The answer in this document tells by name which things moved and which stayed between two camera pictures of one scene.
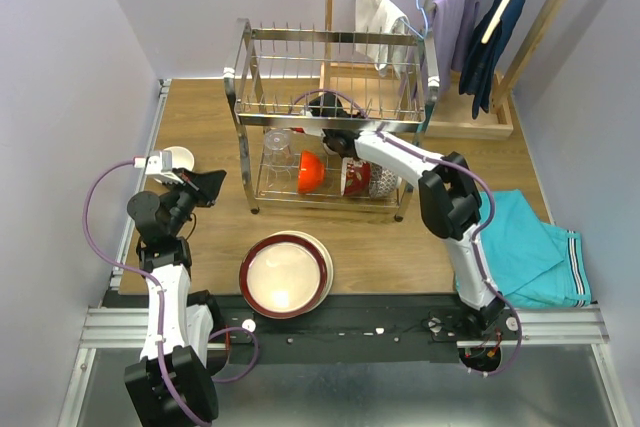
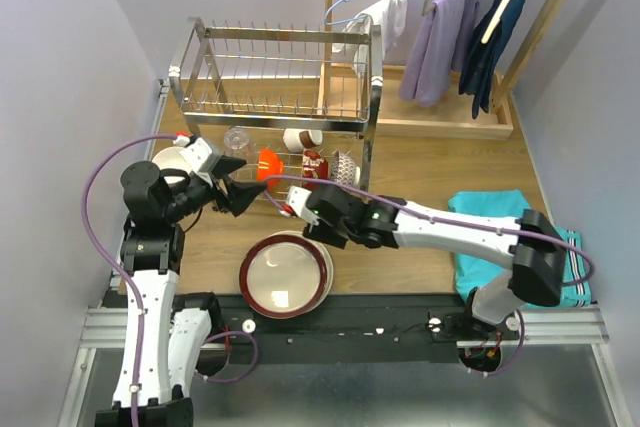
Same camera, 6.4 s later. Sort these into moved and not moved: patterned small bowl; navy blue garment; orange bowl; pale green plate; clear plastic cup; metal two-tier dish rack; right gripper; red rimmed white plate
Moved: patterned small bowl; metal two-tier dish rack; clear plastic cup; right gripper; orange bowl
Not moved: red rimmed white plate; navy blue garment; pale green plate
